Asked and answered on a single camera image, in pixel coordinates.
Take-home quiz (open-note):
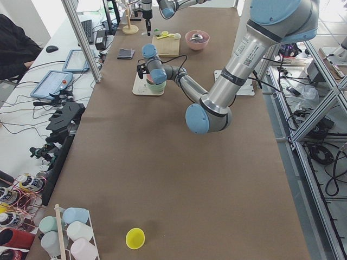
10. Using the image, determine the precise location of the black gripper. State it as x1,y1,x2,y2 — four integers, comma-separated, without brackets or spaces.
143,9,152,36

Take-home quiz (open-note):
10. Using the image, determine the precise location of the small pink bowl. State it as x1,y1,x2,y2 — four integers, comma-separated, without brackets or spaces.
146,74,155,85

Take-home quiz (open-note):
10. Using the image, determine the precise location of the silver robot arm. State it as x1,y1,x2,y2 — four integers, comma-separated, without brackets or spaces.
138,0,207,36
137,0,319,134

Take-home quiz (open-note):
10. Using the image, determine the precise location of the large pink bowl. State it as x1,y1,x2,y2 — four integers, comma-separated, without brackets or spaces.
185,30,210,50

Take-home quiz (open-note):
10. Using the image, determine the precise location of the green bowl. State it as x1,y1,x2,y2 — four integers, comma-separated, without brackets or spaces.
146,81,166,94

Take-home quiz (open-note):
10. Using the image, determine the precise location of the dark tray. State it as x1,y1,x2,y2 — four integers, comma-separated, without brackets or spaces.
130,8,143,21

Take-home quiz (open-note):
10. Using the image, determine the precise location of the wooden mug stand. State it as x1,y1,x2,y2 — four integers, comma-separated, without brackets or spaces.
121,0,139,35

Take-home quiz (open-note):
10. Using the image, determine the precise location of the yellow toy knife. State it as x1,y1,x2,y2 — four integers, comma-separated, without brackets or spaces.
156,34,175,40

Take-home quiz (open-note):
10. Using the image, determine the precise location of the wooden cutting board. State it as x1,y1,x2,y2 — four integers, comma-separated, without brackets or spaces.
152,36,180,57

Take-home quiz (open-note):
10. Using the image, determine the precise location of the white toy garlic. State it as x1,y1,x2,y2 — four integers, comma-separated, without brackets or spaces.
173,33,181,40

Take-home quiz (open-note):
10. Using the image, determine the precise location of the grey folded cloth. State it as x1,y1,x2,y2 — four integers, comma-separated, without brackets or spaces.
117,48,135,60

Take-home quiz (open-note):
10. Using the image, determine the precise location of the black power adapter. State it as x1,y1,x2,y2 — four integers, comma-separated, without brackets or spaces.
94,30,107,50

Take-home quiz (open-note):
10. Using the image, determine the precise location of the black keyboard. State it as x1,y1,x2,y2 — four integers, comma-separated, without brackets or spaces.
81,19,94,44

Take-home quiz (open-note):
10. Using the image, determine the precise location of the cream rectangular tray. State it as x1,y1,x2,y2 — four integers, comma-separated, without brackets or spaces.
132,75,164,96

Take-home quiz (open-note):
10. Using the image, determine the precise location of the blue framed tablet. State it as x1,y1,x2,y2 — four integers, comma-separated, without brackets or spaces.
62,49,89,73
30,70,73,100

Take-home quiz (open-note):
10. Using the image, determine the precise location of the black computer mouse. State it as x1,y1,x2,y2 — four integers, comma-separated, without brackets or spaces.
46,45,59,53

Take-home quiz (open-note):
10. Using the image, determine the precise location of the black tool holder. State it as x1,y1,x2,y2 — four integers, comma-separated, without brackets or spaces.
46,102,86,144

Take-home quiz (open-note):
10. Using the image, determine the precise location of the blue plastic cup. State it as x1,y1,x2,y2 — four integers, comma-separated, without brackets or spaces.
62,207,89,224

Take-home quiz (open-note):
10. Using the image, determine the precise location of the yellow plastic cup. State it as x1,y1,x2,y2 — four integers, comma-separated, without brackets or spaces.
125,227,145,250

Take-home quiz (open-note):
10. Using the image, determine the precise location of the white plastic cup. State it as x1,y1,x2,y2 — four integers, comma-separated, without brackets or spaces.
67,221,93,241

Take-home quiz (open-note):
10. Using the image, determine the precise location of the green plastic cup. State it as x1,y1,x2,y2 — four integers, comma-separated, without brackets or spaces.
38,216,57,233

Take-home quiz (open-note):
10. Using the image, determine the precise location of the pink plastic cup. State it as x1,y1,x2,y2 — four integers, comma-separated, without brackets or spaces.
70,238,98,260

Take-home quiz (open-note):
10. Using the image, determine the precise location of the grey plastic cup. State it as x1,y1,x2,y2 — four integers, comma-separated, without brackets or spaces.
41,231,61,257

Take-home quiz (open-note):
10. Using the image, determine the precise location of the red can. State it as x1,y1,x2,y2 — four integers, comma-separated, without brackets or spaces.
1,228,35,249

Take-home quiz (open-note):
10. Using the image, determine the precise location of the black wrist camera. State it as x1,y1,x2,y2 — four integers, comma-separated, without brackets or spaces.
136,61,149,79

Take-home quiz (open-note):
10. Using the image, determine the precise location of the aluminium frame post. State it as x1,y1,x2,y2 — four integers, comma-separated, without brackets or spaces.
61,0,102,83

